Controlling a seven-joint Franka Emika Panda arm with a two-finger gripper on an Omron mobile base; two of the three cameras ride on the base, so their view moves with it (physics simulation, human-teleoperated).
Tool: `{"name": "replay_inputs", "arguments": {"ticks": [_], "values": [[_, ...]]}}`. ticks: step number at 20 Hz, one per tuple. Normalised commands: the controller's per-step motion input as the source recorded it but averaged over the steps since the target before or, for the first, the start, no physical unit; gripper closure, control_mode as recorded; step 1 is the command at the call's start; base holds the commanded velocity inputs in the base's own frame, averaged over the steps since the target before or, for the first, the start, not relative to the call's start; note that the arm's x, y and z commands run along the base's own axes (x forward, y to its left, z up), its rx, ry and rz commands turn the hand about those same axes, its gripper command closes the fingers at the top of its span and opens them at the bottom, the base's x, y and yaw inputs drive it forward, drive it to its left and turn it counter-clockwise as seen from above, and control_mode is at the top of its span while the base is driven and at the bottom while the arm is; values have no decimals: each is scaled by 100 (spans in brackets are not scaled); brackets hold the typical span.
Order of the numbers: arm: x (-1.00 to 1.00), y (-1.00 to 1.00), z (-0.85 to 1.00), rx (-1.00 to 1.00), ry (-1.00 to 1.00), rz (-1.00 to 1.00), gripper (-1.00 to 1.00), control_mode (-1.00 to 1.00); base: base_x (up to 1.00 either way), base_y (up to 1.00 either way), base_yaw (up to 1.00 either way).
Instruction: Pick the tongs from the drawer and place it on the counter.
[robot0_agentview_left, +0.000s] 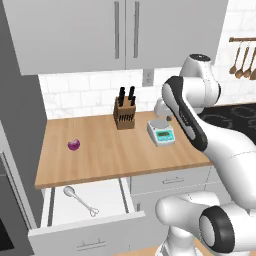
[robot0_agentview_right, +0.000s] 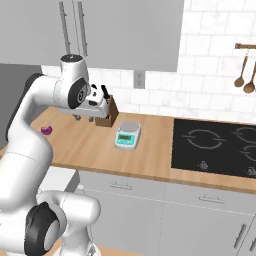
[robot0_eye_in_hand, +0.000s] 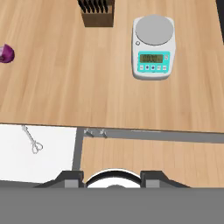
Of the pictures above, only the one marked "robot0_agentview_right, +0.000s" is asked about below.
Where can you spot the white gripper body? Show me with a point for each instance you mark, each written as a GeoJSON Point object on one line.
{"type": "Point", "coordinates": [100, 109]}

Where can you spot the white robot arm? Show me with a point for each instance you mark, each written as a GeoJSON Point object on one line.
{"type": "Point", "coordinates": [23, 160]}

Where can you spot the white open drawer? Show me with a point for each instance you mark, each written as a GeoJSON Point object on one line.
{"type": "Point", "coordinates": [61, 178]}

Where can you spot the grey drawer front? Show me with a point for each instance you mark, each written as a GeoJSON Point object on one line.
{"type": "Point", "coordinates": [233, 200]}
{"type": "Point", "coordinates": [140, 186]}

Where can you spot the brown wooden knife block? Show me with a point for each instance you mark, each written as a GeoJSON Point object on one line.
{"type": "Point", "coordinates": [110, 115]}

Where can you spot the purple curved object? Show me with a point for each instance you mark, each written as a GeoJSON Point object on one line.
{"type": "Point", "coordinates": [46, 130]}

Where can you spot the white teal kitchen scale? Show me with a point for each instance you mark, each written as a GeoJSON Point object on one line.
{"type": "Point", "coordinates": [128, 136]}

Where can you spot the dark grey tall cabinet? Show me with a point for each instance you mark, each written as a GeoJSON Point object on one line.
{"type": "Point", "coordinates": [15, 86]}

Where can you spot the grey base cupboard door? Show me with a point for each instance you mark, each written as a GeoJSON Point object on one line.
{"type": "Point", "coordinates": [130, 226]}
{"type": "Point", "coordinates": [200, 233]}
{"type": "Point", "coordinates": [252, 243]}

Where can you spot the grey hob knob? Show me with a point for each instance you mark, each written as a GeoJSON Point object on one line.
{"type": "Point", "coordinates": [203, 165]}
{"type": "Point", "coordinates": [252, 171]}

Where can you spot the black hob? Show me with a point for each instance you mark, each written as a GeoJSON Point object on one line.
{"type": "Point", "coordinates": [213, 148]}

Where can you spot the wooden hanging spoon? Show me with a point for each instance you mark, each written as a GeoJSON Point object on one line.
{"type": "Point", "coordinates": [240, 80]}
{"type": "Point", "coordinates": [249, 86]}

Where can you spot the grey wall outlet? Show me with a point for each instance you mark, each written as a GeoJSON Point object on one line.
{"type": "Point", "coordinates": [139, 79]}

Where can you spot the grey wall cupboard door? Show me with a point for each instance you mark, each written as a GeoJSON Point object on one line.
{"type": "Point", "coordinates": [30, 30]}
{"type": "Point", "coordinates": [133, 33]}

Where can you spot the wooden wall rail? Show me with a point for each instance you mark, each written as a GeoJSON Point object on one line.
{"type": "Point", "coordinates": [246, 46]}

